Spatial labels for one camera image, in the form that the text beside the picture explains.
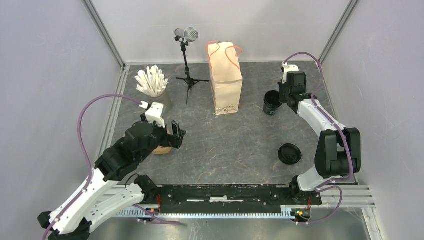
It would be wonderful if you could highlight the grey cup holding straws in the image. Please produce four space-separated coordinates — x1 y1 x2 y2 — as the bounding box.
148 89 174 115

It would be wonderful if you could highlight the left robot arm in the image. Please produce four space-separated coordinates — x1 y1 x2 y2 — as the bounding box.
37 121 186 240

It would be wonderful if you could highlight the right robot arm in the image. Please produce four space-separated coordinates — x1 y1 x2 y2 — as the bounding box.
279 71 361 204

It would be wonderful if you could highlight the bundle of white wrapped straws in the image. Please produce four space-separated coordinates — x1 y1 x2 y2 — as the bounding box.
134 65 169 98

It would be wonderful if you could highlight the purple cable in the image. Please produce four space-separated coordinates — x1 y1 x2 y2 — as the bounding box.
284 51 355 226
42 94 143 240

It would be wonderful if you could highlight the brown paper takeout bag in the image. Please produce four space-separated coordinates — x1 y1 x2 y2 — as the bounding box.
206 41 243 116

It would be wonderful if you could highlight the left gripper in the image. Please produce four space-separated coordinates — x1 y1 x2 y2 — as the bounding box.
138 113 186 162

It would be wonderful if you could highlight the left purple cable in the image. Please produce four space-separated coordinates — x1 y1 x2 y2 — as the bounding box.
42 94 143 240

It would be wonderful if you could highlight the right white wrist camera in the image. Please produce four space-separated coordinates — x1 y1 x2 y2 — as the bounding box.
282 62 299 84

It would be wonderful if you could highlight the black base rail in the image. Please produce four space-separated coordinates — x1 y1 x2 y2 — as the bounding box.
158 184 322 214

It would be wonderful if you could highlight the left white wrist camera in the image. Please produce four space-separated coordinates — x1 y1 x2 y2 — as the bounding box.
139 101 166 128

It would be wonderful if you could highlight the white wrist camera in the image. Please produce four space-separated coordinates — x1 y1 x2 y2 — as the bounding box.
139 101 166 128
282 62 299 84

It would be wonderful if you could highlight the black coffee cup with print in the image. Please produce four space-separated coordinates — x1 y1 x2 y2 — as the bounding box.
263 90 282 116

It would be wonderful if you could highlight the brown cardboard cup carrier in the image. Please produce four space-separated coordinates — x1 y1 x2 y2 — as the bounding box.
152 128 171 155

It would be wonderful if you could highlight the microphone on black tripod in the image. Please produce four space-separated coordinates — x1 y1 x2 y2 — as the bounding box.
174 26 209 104

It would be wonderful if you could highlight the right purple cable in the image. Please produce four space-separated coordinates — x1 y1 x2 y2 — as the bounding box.
284 51 355 226

